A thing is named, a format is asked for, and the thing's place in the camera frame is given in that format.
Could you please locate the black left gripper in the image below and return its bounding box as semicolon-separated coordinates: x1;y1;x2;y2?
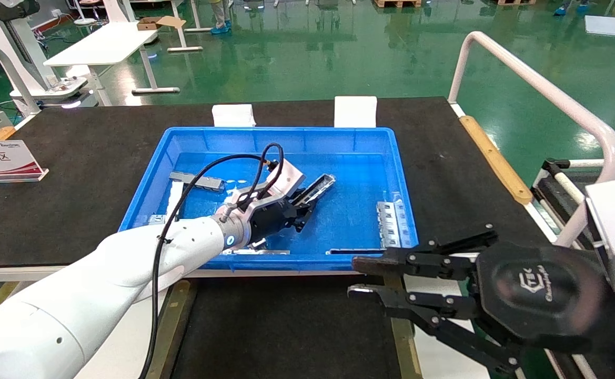
247;185;319;240

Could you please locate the wooden edge strip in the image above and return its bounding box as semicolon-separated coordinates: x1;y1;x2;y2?
459;115;534;206

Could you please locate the white paper left tab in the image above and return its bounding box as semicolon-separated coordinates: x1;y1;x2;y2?
213;104;257;128

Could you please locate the person with blue shoe covers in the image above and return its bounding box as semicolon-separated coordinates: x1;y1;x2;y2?
207;0;233;35
553;0;591;16

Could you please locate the open cardboard box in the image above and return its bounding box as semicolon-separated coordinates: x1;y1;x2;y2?
137;16;187;31

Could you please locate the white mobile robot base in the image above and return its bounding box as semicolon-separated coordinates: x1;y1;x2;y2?
10;76;97;109

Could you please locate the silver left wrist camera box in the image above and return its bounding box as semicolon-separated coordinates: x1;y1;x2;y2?
257;159;307;203

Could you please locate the blue plastic bin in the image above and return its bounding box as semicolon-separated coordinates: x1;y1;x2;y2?
119;126;421;272

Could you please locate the silver perforated bracket part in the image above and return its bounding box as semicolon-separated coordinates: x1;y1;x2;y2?
376;199;412;248

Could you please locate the silver slotted metal channel part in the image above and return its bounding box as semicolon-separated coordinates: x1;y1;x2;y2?
291;173;336;208

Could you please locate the grey metal bracket part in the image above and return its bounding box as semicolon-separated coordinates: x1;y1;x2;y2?
169;171;227;193

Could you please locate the white curved tube railing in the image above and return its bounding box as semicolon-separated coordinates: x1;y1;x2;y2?
0;42;42;129

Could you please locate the white machine column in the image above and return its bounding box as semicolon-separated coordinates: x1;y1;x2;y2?
0;0;61;93

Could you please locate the brass edge strip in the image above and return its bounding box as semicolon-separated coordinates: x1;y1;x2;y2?
382;274;425;379
146;279;198;379

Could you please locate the white table leg frame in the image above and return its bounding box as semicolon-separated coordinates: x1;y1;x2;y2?
168;0;216;54

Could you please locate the black framed cart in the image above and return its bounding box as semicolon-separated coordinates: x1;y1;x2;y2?
531;158;597;243

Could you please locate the white floor panel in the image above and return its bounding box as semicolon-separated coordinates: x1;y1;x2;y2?
584;15;615;37

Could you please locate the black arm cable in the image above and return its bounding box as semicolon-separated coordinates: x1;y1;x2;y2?
138;142;285;379

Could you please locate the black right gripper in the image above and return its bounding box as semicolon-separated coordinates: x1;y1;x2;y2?
347;224;605;375

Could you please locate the dark thin metal strip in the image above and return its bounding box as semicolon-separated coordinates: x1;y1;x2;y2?
326;248;387;256

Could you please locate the white table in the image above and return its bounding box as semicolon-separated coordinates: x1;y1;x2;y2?
43;21;182;107

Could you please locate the white red desk sign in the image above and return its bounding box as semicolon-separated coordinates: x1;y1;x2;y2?
0;140;50;184

